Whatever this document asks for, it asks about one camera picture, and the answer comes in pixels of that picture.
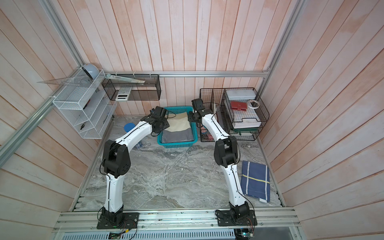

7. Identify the red wallet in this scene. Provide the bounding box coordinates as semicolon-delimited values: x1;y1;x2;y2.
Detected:
231;101;248;112

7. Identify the navy blue striped pillowcase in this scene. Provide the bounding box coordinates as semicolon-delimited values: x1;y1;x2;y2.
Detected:
241;161;271;203

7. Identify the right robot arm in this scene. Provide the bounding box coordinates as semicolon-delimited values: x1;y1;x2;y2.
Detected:
188;99;251;224

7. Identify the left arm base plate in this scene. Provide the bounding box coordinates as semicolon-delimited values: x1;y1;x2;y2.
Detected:
96;212;140;230

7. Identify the clear long ruler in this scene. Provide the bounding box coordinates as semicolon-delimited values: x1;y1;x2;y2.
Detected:
105;74;146;84

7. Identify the black wire desk organizer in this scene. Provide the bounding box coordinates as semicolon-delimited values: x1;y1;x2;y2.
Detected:
199;87;270;141

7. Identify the white tape roll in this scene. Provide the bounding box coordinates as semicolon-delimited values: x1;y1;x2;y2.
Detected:
248;100;260;110

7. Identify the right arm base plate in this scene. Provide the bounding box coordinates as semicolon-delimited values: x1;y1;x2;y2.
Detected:
215;210;258;227

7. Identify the black wire wall basket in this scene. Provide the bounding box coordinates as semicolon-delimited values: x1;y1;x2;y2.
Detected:
102;74;162;101

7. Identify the white mesh wall shelf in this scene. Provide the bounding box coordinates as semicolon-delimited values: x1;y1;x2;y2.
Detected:
53;69;117;140

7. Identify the white flat box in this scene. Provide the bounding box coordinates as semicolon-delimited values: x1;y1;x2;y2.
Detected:
226;89;256;101

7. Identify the teal plastic basket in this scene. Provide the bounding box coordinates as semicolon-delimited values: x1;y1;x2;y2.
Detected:
158;106;198;148

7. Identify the clear triangle ruler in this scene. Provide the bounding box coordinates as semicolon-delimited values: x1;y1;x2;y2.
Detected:
39;75;94;88

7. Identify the clear pencil jar blue lid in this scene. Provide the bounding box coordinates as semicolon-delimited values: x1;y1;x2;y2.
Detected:
124;123;143;149

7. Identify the white paper tray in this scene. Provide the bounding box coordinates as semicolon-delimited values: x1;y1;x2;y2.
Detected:
224;101;261;129

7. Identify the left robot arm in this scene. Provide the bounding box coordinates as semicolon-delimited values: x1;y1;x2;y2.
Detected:
101;107;170;227

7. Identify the white calculator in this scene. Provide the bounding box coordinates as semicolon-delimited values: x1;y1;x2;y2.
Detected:
116;87;132;102

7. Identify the beige and grey pillowcase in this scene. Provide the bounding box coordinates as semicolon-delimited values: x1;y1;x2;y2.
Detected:
161;112;195;144

